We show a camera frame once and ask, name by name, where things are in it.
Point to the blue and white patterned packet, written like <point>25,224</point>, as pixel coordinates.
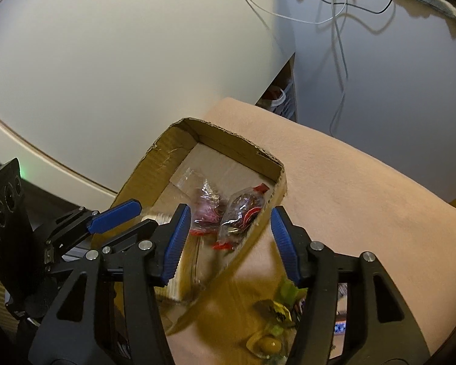
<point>341,327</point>

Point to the green snack wrapper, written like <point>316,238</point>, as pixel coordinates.
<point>290,291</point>

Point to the white lidded container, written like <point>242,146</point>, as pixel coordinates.
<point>277,97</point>

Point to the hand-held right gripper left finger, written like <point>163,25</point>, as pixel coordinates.
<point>176,243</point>

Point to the empty clear plastic wrapper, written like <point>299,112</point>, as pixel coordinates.
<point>186,178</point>

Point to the round olive snack packet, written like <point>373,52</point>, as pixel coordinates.
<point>269,344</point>

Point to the clear packet of pink candies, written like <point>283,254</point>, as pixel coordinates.
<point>207,211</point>

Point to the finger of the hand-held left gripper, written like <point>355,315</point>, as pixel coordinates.
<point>116,215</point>
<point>133,234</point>

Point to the clear packet of red candies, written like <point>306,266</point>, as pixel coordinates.
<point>241,216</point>

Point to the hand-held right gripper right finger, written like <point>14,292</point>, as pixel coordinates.
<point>285,243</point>

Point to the yellow and black snack packet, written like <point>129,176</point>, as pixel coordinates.
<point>279,310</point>

